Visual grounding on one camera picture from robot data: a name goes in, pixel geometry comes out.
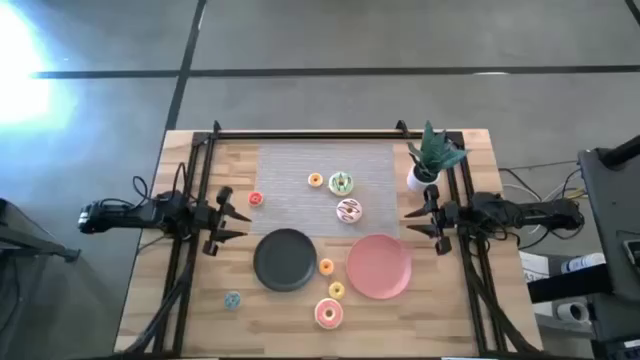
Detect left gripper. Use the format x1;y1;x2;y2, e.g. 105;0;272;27
195;186;253;257

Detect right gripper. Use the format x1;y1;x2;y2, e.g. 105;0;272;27
403;184;461;256

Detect large chocolate drizzle donut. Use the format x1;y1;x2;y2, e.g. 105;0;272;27
335;197;364;225

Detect large green frosted donut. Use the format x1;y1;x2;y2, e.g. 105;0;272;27
327;171;355;197

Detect large pink frosted donut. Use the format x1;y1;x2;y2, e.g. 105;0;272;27
313;297;345;331

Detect black plate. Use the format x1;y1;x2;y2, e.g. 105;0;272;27
252;228;319;293

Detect grey woven placemat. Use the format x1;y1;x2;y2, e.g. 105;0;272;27
252;141;401;239

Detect pink plate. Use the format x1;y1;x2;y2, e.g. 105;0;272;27
345;233;413;301

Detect green artificial plant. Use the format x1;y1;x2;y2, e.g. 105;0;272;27
405;119;470;182

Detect white paper box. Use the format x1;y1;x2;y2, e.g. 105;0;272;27
518;250;551;284

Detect white bottle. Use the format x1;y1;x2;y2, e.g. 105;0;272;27
560;252;607;274

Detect grey tape roll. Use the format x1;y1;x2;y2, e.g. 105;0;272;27
556;300;592;324

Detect dark grey side desk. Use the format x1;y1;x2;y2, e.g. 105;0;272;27
527;133;640;360

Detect dark side furniture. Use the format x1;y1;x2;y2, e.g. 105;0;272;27
0;197;82;360

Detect floor cables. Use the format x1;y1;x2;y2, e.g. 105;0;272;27
498;159;587;202

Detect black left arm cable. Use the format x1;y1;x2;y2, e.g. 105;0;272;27
131;162;199;206

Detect black aluminium table frame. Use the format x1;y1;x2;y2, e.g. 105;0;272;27
124;119;541;357

